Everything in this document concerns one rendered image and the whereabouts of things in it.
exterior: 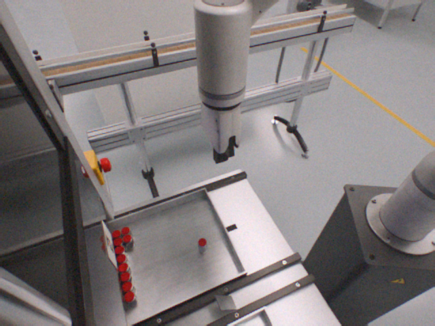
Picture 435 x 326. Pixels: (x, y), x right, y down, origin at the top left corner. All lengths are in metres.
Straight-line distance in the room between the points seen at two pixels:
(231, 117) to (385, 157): 2.06
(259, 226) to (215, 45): 0.51
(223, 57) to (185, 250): 0.49
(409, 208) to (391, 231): 0.11
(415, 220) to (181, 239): 0.58
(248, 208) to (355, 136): 1.84
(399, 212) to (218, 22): 0.65
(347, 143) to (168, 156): 1.43
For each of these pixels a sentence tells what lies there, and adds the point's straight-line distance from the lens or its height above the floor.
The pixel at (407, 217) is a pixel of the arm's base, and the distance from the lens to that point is 0.84.
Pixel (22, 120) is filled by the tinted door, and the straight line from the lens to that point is 0.41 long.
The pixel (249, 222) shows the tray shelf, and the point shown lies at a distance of 0.78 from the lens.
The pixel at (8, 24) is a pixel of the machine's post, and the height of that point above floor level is 1.40.
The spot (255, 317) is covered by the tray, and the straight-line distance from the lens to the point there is 0.69.
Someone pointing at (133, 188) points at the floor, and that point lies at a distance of 2.01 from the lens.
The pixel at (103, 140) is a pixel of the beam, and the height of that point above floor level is 0.52.
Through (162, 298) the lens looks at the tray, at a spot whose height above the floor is 0.88.
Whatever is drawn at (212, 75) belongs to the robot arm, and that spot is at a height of 1.32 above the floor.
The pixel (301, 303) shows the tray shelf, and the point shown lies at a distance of 0.72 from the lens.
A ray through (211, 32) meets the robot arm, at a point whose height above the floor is 1.39.
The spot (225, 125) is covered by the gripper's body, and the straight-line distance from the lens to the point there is 0.50.
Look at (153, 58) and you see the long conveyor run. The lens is 1.37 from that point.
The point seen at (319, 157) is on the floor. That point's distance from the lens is 2.26.
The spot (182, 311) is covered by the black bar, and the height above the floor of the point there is 0.90.
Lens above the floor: 1.55
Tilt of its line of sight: 48 degrees down
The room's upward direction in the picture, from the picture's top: straight up
